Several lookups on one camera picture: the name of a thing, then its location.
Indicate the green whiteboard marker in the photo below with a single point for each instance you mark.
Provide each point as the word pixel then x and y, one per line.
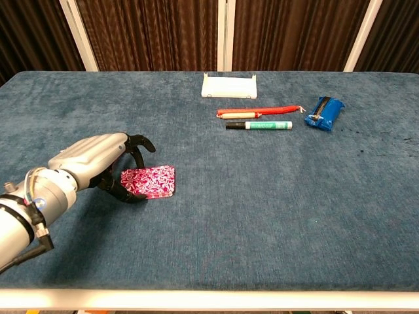
pixel 268 125

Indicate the blue snack packet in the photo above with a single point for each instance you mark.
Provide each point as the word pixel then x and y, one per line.
pixel 324 114

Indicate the white plastic tray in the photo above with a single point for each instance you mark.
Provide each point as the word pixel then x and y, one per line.
pixel 229 87

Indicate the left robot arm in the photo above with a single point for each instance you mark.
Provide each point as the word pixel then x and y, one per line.
pixel 19 212

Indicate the white frame post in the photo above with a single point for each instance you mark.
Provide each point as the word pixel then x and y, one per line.
pixel 361 36
pixel 80 36
pixel 226 32

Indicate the brown pleated curtain panel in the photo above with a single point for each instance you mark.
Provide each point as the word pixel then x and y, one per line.
pixel 393 32
pixel 32 36
pixel 294 32
pixel 150 32

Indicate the blue fabric table cover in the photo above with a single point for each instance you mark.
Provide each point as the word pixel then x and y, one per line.
pixel 245 212

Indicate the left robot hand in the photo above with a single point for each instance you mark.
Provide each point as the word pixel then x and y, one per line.
pixel 88 157

